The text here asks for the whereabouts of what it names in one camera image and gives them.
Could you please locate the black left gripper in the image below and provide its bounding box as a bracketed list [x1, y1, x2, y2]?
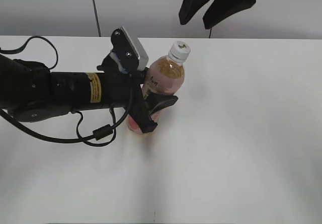
[97, 53, 178, 133]

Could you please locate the pink peach tea bottle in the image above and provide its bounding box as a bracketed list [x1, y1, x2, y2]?
[127, 53, 186, 136]

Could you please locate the white bottle cap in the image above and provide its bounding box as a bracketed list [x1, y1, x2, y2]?
[170, 41, 191, 60]

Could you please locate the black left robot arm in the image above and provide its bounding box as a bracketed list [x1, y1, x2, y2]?
[1, 55, 178, 133]

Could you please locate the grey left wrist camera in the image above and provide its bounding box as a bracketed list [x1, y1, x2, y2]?
[109, 26, 148, 74]

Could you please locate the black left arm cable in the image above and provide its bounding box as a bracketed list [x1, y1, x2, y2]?
[0, 35, 134, 147]

